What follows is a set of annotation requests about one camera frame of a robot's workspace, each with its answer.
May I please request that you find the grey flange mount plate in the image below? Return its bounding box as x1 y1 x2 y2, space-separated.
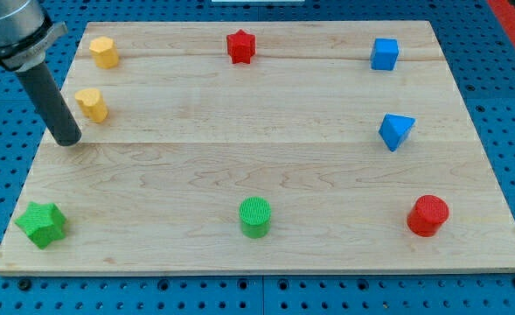
0 17 67 72

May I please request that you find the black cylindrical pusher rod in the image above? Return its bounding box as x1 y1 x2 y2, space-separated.
16 61 81 146

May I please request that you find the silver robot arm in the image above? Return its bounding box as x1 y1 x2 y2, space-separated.
0 0 81 146

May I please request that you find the yellow heart block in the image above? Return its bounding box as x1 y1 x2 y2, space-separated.
74 87 108 123

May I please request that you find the yellow hexagon block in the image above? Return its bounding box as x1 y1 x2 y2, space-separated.
89 36 119 69

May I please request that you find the green star block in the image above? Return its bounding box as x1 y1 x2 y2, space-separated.
15 201 66 249

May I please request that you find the red star block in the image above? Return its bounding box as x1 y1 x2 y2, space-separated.
226 29 256 64

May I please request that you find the wooden board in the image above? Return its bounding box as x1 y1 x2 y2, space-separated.
0 21 515 277

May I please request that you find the green cylinder block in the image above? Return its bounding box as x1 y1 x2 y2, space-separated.
239 196 272 239

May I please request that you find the blue triangle block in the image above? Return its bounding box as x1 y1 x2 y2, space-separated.
379 114 416 151

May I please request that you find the blue cube block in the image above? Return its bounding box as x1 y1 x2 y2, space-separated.
370 38 400 71

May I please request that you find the red cylinder block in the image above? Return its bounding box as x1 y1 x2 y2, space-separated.
407 195 449 237

